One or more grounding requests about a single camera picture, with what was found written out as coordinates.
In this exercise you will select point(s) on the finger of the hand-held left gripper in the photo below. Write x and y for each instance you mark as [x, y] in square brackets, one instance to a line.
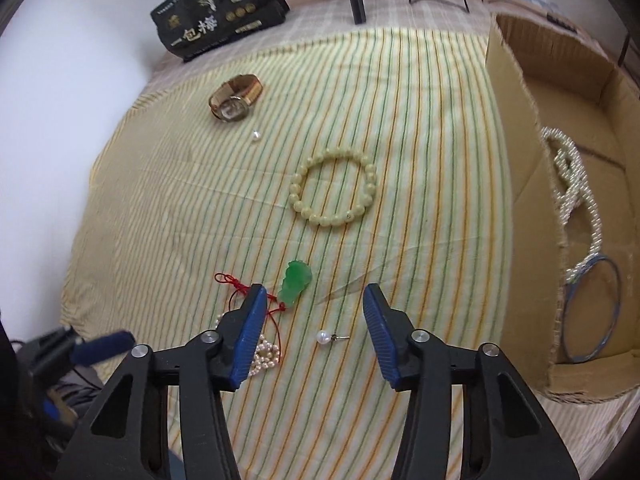
[100, 347]
[51, 409]

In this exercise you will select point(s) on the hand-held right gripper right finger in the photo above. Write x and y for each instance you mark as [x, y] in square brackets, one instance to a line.
[380, 340]

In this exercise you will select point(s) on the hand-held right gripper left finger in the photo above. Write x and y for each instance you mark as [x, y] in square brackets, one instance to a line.
[250, 340]

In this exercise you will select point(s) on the pearl stud earring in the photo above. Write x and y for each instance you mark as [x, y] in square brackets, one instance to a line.
[322, 337]

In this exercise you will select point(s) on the cardboard box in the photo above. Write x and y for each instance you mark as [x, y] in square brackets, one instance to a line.
[525, 210]

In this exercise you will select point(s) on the blue thin bangle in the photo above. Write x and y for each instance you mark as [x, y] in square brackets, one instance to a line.
[619, 296]

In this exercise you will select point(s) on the beige plaid blanket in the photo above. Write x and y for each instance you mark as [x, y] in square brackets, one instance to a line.
[320, 15]

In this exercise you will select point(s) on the black snack bag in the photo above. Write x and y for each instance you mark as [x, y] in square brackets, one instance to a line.
[215, 10]

